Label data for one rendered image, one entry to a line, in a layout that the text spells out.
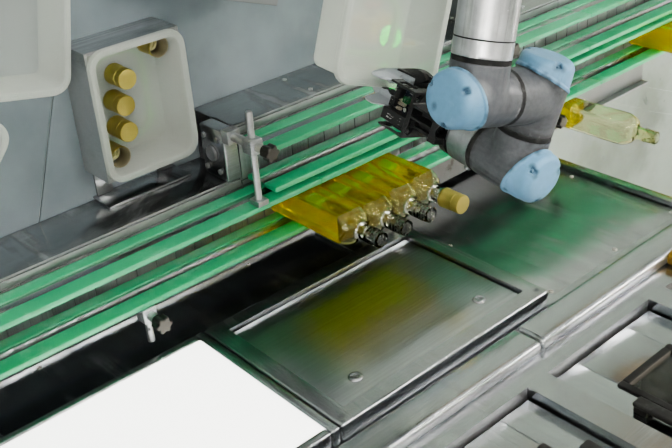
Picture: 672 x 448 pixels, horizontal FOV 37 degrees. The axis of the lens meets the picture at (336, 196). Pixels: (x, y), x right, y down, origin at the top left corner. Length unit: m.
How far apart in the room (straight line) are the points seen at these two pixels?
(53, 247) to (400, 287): 0.58
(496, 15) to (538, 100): 0.14
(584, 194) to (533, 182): 0.78
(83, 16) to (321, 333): 0.63
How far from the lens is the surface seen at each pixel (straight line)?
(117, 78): 1.63
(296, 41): 1.91
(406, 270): 1.78
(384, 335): 1.62
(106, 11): 1.67
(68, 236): 1.63
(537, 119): 1.31
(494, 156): 1.34
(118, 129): 1.66
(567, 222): 2.00
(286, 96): 1.79
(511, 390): 1.55
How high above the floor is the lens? 2.17
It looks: 43 degrees down
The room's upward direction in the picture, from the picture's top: 115 degrees clockwise
